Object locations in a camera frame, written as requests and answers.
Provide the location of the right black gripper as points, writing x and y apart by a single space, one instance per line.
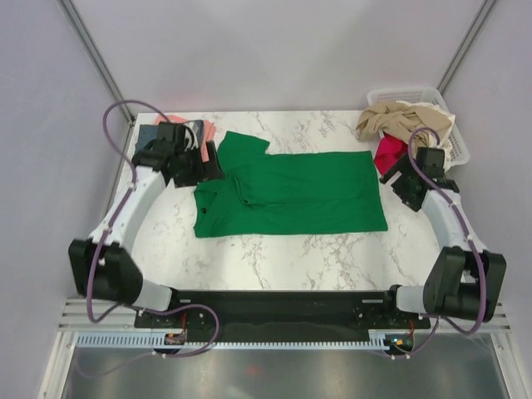
405 167

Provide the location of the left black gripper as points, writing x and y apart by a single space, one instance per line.
211 170

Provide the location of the green polo shirt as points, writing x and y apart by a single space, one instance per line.
288 194

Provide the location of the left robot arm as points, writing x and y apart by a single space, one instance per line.
102 265

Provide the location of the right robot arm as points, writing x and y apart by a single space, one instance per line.
466 279

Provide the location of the magenta t shirt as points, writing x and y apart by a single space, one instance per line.
389 151

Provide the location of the folded salmon t shirt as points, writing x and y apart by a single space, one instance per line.
208 132

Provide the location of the folded blue-grey t shirt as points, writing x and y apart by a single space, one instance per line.
148 133

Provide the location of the beige t shirt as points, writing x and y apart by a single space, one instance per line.
381 116

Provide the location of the cream white t shirt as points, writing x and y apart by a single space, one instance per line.
446 145

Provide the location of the white plastic laundry basket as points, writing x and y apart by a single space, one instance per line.
459 154

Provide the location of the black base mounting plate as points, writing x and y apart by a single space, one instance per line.
283 314

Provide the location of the right aluminium frame post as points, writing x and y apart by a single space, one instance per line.
467 42

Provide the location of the aluminium frame post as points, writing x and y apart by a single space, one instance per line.
467 42
82 31

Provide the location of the left aluminium frame post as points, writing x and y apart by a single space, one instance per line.
82 31

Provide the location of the white slotted cable duct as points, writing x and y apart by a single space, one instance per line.
171 341

